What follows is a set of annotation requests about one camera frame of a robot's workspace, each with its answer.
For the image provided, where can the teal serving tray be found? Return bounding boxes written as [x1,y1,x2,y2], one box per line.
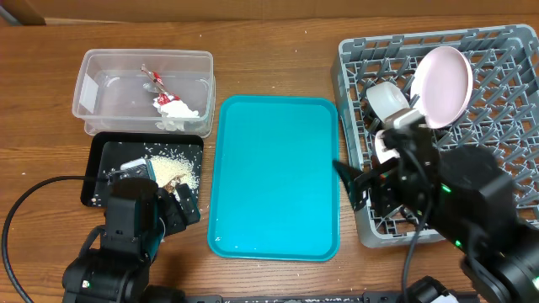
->
[207,95,340,262]

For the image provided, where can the grey bowl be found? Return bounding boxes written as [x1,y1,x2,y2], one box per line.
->
[366,82,409,122]

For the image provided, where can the grey dishwasher rack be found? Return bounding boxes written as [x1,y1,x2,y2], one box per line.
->
[331,24,538,226]

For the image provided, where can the large white plate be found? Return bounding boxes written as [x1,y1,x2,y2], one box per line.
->
[410,46,473,129]

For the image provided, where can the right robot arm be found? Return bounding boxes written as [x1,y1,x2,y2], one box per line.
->
[333,126,538,302]

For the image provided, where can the clear plastic bin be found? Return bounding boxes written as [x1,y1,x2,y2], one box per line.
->
[72,49,216,138]

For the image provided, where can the white rice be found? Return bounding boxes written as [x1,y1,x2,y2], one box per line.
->
[90,142,202,207]

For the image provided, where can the white napkin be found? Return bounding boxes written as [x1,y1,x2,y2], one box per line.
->
[153,100,200,131]

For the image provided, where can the red snack wrapper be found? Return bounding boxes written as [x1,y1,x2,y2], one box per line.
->
[141,65,180,108]

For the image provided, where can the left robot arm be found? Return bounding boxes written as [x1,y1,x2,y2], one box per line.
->
[62,178,200,303]

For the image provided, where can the brown food scraps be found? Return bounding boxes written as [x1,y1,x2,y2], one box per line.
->
[163,174,184,193]

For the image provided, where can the black plastic tray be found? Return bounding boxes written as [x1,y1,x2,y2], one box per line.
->
[80,132,204,207]

